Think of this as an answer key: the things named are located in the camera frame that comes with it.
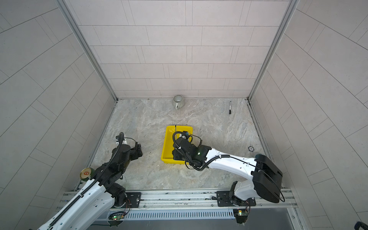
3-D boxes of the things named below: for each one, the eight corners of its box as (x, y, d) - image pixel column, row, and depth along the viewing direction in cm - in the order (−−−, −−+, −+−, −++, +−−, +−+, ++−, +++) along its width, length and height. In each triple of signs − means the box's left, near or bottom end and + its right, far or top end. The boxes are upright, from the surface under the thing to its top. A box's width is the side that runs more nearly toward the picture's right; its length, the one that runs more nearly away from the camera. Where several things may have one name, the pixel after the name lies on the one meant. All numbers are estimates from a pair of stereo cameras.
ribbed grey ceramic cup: (176, 111, 110) (175, 105, 105) (171, 102, 117) (171, 96, 111) (186, 108, 113) (186, 102, 107) (181, 99, 119) (181, 93, 114)
